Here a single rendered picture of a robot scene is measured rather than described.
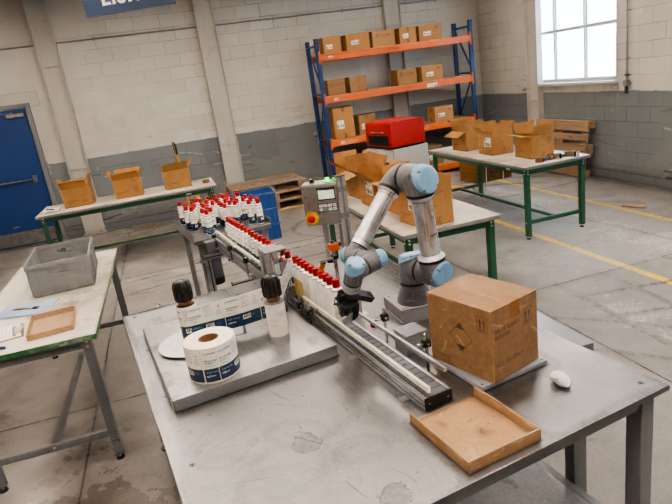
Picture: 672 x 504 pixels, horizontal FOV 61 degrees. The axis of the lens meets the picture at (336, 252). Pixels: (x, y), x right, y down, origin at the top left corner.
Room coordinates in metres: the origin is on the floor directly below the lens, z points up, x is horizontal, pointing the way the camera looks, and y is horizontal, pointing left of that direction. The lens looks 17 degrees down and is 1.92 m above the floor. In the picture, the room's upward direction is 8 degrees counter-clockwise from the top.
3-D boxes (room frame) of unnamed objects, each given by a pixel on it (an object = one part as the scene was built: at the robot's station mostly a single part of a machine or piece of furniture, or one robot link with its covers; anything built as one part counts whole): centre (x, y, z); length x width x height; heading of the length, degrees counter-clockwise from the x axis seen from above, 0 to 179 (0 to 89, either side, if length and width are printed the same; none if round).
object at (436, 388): (2.41, 0.06, 0.86); 1.65 x 0.08 x 0.04; 23
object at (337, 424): (2.25, 0.10, 0.82); 2.10 x 1.50 x 0.02; 23
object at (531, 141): (6.22, -2.28, 0.97); 0.43 x 0.42 x 0.37; 102
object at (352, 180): (5.42, -0.34, 0.97); 0.44 x 0.38 x 0.37; 110
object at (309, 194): (2.54, 0.02, 1.38); 0.17 x 0.10 x 0.19; 78
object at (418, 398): (2.41, 0.06, 0.85); 1.65 x 0.11 x 0.05; 23
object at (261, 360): (2.35, 0.52, 0.86); 0.80 x 0.67 x 0.05; 23
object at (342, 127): (10.10, -1.39, 1.26); 2.78 x 0.61 x 2.51; 105
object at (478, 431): (1.49, -0.34, 0.85); 0.30 x 0.26 x 0.04; 23
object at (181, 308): (2.33, 0.68, 1.04); 0.09 x 0.09 x 0.29
